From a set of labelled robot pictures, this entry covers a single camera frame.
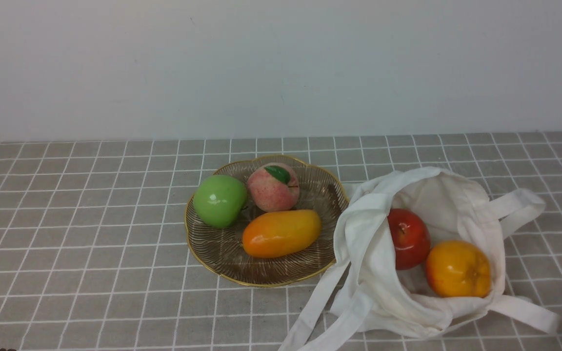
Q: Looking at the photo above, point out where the orange persimmon fruit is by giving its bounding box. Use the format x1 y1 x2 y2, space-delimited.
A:
424 240 492 298

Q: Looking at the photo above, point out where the white cloth tote bag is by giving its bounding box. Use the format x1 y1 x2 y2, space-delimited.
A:
280 167 560 351

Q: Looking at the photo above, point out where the pink peach with leaf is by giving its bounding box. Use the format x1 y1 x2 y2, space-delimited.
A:
247 162 300 213

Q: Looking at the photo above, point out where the orange yellow mango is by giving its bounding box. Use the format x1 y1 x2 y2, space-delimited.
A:
241 210 322 258

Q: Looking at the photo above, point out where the green apple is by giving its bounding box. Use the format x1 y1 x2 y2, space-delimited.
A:
192 174 248 228

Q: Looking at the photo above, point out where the red apple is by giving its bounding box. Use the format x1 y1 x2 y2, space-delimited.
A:
387 208 431 271

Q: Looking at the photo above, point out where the grey checked tablecloth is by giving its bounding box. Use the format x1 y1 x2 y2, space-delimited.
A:
0 132 562 351

